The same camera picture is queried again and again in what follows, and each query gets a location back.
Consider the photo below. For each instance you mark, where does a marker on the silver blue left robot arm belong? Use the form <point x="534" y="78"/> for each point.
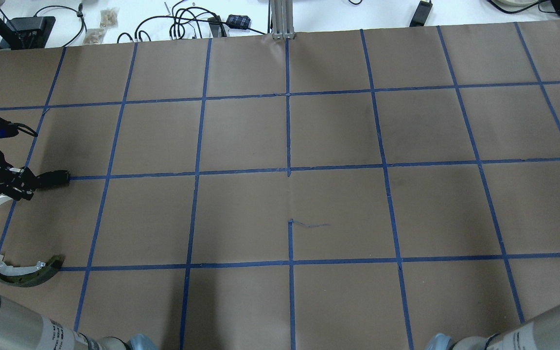
<point x="20" y="327"/>

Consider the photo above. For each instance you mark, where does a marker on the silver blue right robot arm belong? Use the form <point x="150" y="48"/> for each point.
<point x="503" y="292"/>

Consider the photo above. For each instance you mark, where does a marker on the black rectangular plastic part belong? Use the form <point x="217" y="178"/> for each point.
<point x="53" y="179"/>

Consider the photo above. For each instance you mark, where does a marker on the curved brake shoe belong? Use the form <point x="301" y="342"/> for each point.
<point x="30" y="276"/>

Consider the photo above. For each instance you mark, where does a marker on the black power adapter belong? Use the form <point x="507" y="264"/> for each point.
<point x="421" y="13"/>

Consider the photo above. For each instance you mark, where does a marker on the aluminium frame post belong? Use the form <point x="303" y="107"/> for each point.
<point x="281" y="19"/>

